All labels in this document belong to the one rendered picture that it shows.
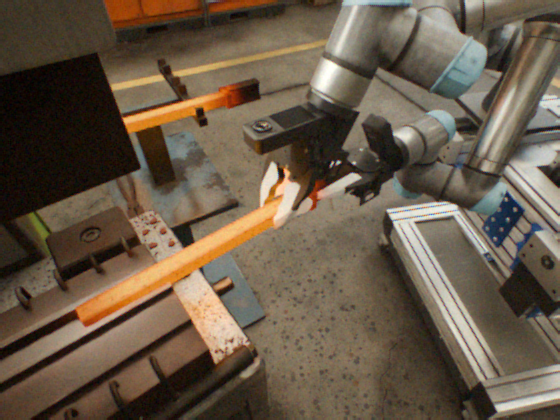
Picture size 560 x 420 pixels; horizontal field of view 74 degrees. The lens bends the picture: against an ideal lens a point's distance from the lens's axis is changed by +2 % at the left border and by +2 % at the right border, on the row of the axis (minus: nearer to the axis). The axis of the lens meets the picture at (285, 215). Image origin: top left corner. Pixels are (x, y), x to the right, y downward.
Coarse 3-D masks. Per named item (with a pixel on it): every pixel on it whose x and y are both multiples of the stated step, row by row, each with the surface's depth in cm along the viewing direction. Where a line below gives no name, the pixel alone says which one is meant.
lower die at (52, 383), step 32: (128, 256) 54; (96, 288) 50; (160, 288) 49; (0, 320) 47; (32, 320) 47; (128, 320) 47; (160, 320) 47; (192, 320) 48; (64, 352) 44; (96, 352) 44; (128, 352) 44; (160, 352) 45; (192, 352) 45; (0, 384) 41; (32, 384) 42; (64, 384) 42; (96, 384) 43; (128, 384) 43; (160, 384) 43; (0, 416) 40; (32, 416) 40; (96, 416) 41
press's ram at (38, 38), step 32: (0, 0) 12; (32, 0) 12; (64, 0) 13; (96, 0) 13; (0, 32) 12; (32, 32) 13; (64, 32) 13; (96, 32) 14; (0, 64) 13; (32, 64) 13
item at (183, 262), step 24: (336, 168) 63; (312, 192) 59; (264, 216) 57; (216, 240) 53; (240, 240) 55; (168, 264) 51; (192, 264) 51; (120, 288) 48; (144, 288) 48; (96, 312) 46
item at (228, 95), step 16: (256, 80) 88; (208, 96) 85; (224, 96) 85; (240, 96) 88; (256, 96) 90; (144, 112) 80; (160, 112) 80; (176, 112) 81; (192, 112) 83; (128, 128) 78; (144, 128) 80
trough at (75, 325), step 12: (72, 312) 47; (48, 324) 46; (60, 324) 47; (72, 324) 47; (24, 336) 45; (36, 336) 46; (48, 336) 46; (60, 336) 46; (0, 348) 44; (12, 348) 45; (24, 348) 45; (36, 348) 45; (48, 348) 45; (0, 360) 44; (12, 360) 44; (24, 360) 44; (0, 372) 43
